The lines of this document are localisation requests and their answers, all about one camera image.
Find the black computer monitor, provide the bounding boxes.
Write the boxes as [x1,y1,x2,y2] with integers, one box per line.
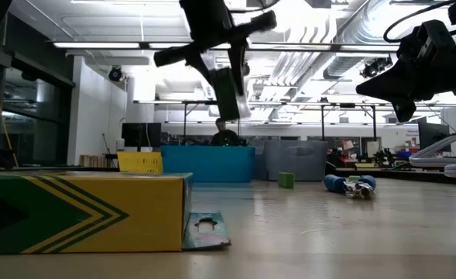
[417,120,451,153]

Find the black ceiling spotlight cluster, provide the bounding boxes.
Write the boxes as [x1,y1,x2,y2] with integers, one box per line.
[359,56,394,80]

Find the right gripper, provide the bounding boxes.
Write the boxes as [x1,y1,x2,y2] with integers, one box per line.
[355,34,456,123]

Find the black round ceiling spotlight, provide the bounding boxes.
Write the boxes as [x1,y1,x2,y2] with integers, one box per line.
[107,65,124,83]

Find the silver ventilation duct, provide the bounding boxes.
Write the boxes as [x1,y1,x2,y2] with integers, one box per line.
[322,0,418,81]

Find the grey translucent plastic bin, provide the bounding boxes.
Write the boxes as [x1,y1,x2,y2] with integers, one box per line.
[255,139,328,182]

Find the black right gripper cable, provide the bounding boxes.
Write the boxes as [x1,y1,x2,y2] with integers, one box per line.
[382,0,456,43]

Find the person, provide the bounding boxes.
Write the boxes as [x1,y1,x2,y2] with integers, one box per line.
[211,117,241,147]

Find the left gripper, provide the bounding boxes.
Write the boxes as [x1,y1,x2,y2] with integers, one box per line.
[153,0,278,96]

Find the cluttered workbench with equipment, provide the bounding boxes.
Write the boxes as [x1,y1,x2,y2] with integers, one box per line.
[327,146,420,171]

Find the yellow green crayon box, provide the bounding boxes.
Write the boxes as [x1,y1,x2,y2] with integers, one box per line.
[211,66,252,122]
[0,171,232,256]

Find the black metal workstation frame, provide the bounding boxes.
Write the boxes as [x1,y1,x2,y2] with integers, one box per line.
[134,99,456,145]

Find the teal plastic bin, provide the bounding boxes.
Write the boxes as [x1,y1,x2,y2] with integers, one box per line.
[160,145,256,184]

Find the blue handled pliers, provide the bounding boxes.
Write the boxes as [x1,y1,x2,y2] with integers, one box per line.
[323,174,377,201]

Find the black metal table frame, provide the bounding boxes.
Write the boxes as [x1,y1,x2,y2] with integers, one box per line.
[0,165,456,186]

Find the yellow extension cord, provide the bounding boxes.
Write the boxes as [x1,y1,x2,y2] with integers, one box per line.
[0,56,19,168]

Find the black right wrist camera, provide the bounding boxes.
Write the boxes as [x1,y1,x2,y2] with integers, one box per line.
[415,19,456,59]

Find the long ceiling light bar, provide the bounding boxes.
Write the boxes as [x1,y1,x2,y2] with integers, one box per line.
[52,41,456,53]

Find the yellow slotted plastic basket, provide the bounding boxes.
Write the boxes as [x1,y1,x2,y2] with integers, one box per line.
[117,151,164,175]

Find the stack of wooden blocks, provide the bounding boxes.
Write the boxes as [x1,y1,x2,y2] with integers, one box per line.
[79,153,109,168]

